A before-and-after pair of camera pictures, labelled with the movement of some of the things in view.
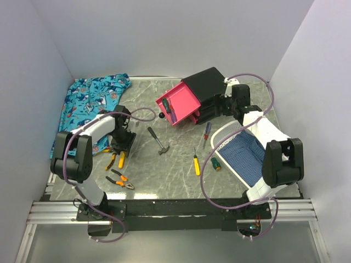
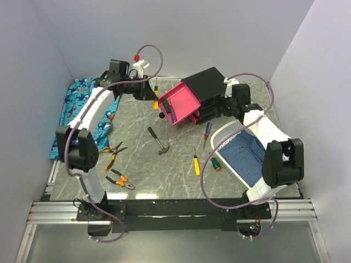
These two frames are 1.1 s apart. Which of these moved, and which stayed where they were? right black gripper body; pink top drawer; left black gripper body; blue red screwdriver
Moved: left black gripper body
Stayed: blue red screwdriver; right black gripper body; pink top drawer
